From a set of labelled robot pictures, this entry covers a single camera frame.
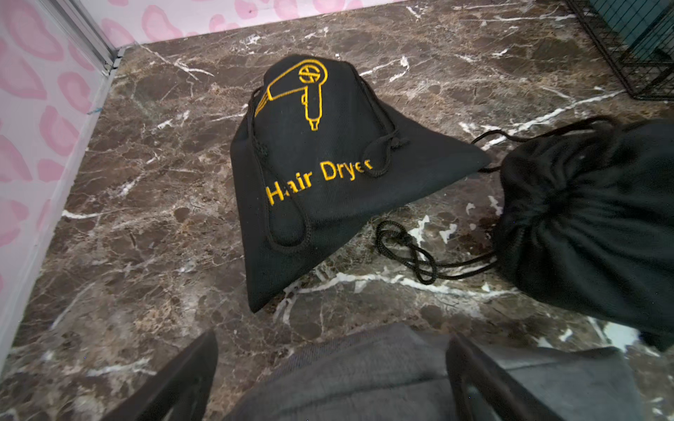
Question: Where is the grey hair dryer pouch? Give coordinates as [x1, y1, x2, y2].
[228, 324, 642, 420]

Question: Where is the black pouch gold print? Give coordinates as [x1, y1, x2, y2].
[375, 116, 673, 352]

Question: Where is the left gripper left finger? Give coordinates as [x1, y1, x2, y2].
[104, 330, 219, 421]

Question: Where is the plain black pouch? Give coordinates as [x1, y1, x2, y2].
[230, 54, 491, 312]

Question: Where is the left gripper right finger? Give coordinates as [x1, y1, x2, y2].
[445, 333, 558, 420]

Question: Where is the black wire basket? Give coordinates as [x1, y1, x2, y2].
[566, 0, 673, 101]

